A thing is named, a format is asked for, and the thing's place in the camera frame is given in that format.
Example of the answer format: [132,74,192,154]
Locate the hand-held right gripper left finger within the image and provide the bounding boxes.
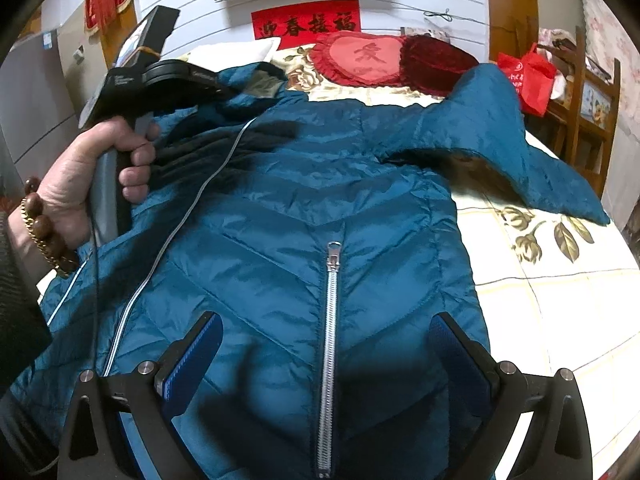
[56,311,224,480]

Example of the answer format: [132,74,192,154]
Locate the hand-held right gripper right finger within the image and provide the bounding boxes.
[428,311,594,480]

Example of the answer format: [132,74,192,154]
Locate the blue down jacket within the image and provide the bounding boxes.
[10,62,611,480]

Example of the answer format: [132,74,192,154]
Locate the person's left forearm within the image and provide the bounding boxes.
[0,210,55,396]

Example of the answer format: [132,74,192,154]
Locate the person's left hand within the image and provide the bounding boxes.
[37,116,162,261]

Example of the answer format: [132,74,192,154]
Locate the white pillow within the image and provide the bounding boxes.
[182,37,281,68]

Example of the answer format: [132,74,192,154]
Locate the red hanging cloth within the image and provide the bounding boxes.
[84,0,136,36]

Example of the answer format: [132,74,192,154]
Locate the floral bed sheet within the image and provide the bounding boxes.
[37,42,640,480]

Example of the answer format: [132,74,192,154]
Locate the grey refrigerator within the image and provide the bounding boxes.
[0,25,108,181]

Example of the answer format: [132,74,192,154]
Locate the red heart-shaped cushion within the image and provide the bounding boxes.
[311,31,408,88]

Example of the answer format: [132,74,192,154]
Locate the dark red velvet cushion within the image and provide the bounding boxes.
[400,35,481,98]

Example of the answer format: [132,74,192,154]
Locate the red plastic bag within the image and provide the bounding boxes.
[496,42,558,116]

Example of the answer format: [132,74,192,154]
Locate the wooden chair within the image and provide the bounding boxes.
[515,15,621,196]

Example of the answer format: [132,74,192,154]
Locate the floral curtain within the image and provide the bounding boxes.
[580,0,637,86]

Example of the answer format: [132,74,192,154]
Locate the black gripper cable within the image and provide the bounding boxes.
[87,200,104,378]

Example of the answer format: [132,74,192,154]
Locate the red wall banner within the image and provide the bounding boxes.
[251,0,361,41]

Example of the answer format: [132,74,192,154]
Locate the brown bead bracelet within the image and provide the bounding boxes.
[20,175,81,279]

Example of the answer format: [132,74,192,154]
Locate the thin wall cable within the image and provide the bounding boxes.
[345,0,486,26]

